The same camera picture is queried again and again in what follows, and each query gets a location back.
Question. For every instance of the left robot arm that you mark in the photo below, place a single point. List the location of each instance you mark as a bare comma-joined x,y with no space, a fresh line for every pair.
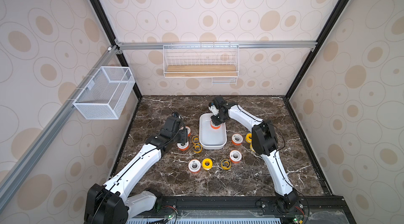
111,202

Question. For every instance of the white mesh basket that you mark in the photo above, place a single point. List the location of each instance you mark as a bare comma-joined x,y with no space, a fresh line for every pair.
106,93

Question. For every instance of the yellow black flat roll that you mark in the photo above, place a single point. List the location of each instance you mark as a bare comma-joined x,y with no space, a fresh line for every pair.
195,139
197,148

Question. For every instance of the aluminium rail wall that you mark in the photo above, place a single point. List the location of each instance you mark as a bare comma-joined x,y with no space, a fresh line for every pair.
31,157
217,45

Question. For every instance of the white plastic storage box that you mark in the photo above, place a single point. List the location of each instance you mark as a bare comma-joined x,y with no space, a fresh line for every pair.
211,137

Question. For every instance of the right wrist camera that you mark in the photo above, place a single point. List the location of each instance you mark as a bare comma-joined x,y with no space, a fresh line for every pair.
213,109

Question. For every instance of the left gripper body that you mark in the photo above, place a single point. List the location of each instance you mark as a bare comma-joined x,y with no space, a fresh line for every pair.
180,135

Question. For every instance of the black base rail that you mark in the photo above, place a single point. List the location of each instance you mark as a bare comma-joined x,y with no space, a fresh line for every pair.
248,210

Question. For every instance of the yellow black roll lower centre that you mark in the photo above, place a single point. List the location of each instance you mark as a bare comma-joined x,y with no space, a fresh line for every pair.
226,164

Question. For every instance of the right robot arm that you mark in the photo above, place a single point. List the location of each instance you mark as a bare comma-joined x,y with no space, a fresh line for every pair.
264,142

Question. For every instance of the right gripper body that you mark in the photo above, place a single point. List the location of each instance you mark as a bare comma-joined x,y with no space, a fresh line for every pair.
216,119

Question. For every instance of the white wire shelf wood board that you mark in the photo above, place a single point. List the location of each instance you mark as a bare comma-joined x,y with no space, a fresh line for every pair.
220,65

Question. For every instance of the aluminium rail back wall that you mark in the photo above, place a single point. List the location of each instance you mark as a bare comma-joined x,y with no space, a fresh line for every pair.
217,45

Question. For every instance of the orange tape roll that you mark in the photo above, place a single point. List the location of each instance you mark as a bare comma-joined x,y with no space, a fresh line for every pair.
194,166
235,156
214,126
188,131

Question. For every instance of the aluminium rail left wall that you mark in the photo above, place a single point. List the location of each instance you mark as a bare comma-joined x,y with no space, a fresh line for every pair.
31,157

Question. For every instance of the orange tape roll mid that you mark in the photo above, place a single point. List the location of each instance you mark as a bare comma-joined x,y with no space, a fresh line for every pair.
237,139
183,146

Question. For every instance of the yellow black flat roll upper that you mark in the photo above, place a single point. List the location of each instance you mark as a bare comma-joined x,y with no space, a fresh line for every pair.
195,139

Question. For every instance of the yellow black flat roll lower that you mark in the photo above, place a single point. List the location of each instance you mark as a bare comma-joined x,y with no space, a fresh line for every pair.
197,148

